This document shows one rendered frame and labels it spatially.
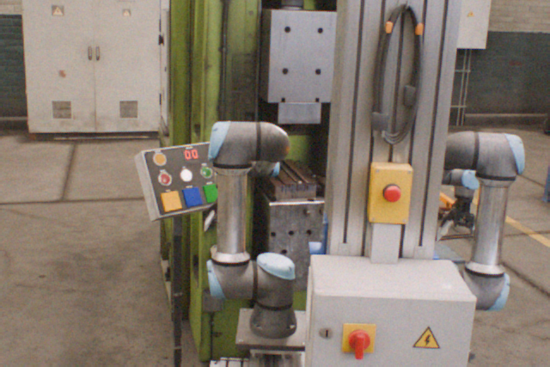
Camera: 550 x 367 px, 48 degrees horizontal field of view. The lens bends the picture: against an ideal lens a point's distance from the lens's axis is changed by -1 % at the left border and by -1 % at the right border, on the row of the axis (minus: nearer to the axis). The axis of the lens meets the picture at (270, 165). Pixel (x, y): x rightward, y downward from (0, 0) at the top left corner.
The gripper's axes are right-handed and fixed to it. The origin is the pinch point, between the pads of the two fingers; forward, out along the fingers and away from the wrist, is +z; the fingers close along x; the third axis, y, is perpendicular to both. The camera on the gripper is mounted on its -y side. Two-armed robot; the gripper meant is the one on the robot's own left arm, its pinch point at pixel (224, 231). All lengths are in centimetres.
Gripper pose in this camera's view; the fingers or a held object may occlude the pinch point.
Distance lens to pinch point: 244.5
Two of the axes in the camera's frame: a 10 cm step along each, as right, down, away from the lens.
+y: -0.2, 2.6, -9.7
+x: 10.0, 0.4, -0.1
